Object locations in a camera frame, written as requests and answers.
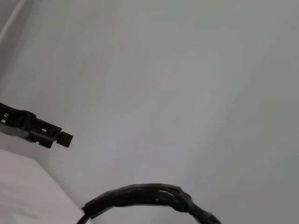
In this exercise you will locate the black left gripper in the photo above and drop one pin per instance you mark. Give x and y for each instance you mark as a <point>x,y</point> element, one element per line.
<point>11,120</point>

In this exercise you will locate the black round teapot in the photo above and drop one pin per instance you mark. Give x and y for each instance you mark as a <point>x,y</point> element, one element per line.
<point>149,193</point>

